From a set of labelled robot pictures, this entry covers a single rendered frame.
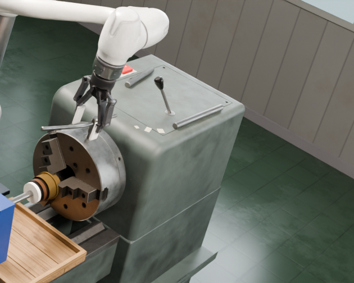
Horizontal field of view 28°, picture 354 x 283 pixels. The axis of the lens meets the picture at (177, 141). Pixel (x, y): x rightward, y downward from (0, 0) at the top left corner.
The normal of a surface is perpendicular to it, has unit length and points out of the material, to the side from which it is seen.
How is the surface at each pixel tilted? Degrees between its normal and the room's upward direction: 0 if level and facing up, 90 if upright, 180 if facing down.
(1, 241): 90
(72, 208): 90
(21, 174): 0
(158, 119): 0
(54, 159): 54
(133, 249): 90
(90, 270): 90
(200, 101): 0
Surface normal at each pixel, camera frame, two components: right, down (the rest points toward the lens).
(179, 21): -0.59, 0.28
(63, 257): 0.24, -0.83
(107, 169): 0.77, -0.09
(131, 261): 0.78, 0.47
